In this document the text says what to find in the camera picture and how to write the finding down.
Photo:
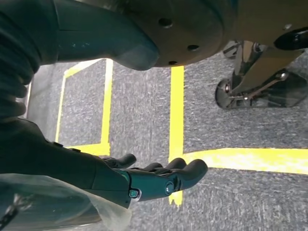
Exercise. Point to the robot right arm ribbed sleeve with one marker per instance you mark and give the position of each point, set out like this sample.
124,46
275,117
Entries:
16,47

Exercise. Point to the yellow floor tape rectangle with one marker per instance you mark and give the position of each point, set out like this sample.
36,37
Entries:
106,105
176,111

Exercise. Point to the black robot mobile base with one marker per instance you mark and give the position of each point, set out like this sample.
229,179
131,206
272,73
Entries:
183,32

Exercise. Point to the translucent plastic sheet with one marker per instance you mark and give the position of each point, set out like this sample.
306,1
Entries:
60,207

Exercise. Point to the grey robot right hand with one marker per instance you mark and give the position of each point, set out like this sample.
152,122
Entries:
72,169

